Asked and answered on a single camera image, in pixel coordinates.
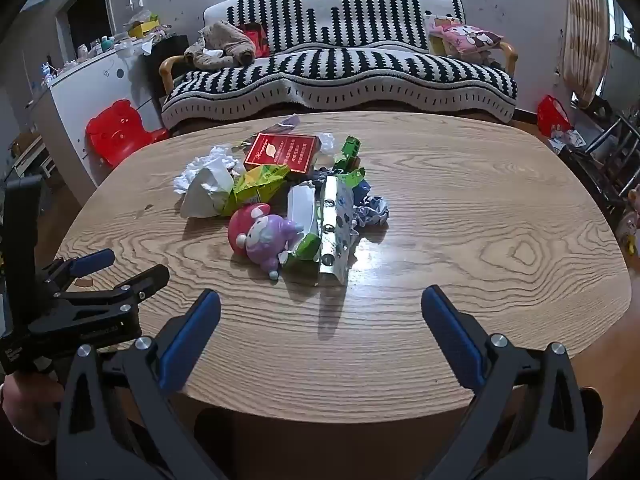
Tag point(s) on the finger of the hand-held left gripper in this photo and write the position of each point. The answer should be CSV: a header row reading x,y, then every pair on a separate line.
x,y
142,282
95,261

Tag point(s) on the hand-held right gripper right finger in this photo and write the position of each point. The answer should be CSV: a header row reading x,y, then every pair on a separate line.
x,y
452,340

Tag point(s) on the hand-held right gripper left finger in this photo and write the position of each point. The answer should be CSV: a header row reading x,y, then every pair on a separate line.
x,y
192,340

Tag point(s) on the large white tissue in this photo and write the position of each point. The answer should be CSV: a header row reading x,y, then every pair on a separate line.
x,y
200,167

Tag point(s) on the yellow-green snack wrapper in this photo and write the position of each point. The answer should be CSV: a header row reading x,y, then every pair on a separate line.
x,y
260,180

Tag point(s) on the red cigarette box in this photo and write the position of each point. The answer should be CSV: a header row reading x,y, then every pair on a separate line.
x,y
282,155

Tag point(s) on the clear plastic wrapper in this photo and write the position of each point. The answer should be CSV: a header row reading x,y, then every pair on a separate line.
x,y
287,122

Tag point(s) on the person's left forearm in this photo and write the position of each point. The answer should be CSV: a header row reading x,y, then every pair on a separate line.
x,y
22,460

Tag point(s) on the person's left hand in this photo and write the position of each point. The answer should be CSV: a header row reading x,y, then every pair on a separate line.
x,y
25,405

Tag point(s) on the white low shelf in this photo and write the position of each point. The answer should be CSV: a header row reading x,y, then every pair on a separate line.
x,y
30,155

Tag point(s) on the white paper packet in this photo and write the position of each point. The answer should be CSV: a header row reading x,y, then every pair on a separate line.
x,y
207,195

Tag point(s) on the pink purple plush toy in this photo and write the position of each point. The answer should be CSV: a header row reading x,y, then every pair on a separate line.
x,y
265,237

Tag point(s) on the red bear-shaped stool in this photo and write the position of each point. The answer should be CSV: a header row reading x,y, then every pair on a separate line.
x,y
117,132

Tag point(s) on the blue white crumpled wrapper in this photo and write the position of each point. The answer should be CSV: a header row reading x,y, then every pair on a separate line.
x,y
372,210

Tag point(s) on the white cabinet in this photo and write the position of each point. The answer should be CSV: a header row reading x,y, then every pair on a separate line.
x,y
95,90

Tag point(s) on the white cardboard box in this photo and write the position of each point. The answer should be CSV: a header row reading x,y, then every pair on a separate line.
x,y
302,210

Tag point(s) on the clutter of small bottles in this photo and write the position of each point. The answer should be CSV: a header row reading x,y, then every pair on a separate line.
x,y
115,40

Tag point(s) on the red plastic bag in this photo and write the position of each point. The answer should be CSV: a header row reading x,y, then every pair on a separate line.
x,y
554,115

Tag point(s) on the brown crumpled clothing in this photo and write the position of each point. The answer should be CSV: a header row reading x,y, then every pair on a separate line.
x,y
220,42

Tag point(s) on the red cushion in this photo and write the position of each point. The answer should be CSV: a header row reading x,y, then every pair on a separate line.
x,y
256,37

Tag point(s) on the pink cartoon cushion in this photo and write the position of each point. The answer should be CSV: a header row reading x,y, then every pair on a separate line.
x,y
465,37

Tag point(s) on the patterned curtain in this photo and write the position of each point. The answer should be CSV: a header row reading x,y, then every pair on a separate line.
x,y
585,30

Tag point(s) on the wooden frame sofa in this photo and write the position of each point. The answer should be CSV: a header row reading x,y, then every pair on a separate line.
x,y
509,52

